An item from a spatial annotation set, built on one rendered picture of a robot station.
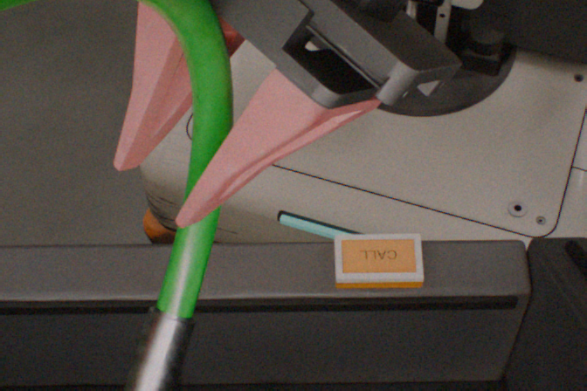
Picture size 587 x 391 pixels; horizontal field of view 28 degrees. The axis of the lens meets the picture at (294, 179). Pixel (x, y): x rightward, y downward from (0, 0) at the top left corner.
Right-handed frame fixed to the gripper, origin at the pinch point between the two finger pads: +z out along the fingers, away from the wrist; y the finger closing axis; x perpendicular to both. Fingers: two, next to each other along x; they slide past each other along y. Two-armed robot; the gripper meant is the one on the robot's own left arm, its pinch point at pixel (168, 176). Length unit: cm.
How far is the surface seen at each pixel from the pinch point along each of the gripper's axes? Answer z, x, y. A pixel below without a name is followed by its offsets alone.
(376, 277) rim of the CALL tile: 7.7, 26.4, 5.3
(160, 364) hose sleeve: 5.9, 0.5, 3.8
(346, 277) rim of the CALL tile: 8.7, 25.8, 4.1
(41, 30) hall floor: 59, 140, -78
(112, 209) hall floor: 66, 122, -42
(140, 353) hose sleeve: 6.2, 0.5, 2.9
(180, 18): -6.5, -6.0, -0.6
